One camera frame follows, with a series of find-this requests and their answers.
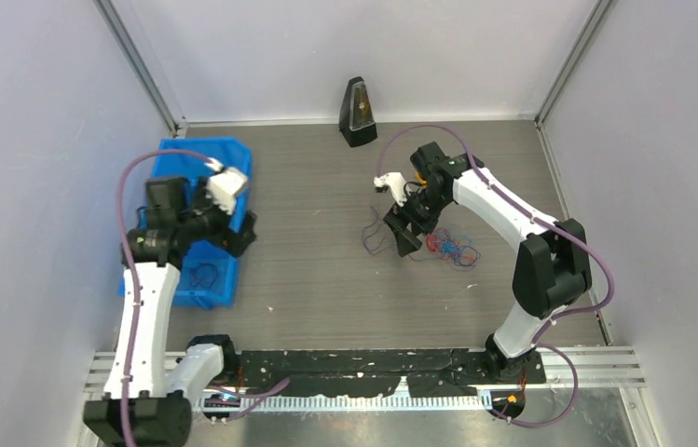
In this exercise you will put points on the yellow triangular plastic piece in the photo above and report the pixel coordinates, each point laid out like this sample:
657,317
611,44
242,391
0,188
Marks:
420,180

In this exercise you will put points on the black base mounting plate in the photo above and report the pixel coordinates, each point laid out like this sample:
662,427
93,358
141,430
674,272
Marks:
445,372

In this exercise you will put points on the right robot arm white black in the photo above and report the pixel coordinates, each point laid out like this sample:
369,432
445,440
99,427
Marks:
551,269

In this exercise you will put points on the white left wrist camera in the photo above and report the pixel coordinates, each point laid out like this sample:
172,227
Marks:
225,185

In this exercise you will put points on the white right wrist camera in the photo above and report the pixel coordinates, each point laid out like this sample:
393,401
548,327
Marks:
394,183

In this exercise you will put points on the black metronome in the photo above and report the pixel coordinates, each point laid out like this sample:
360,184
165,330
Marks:
356,122

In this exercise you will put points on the blue plastic bin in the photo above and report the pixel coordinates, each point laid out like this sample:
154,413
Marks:
213,284

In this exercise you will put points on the perforated metal rail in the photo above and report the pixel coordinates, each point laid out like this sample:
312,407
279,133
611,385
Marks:
397,402

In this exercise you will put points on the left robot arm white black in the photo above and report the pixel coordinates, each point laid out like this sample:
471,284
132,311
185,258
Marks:
142,403

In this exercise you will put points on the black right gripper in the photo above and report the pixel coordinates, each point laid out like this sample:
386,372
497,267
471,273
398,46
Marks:
407,241

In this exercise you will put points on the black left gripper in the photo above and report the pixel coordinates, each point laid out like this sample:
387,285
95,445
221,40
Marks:
236,242

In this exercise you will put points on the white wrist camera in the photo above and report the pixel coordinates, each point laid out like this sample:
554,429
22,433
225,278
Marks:
394,183
225,185

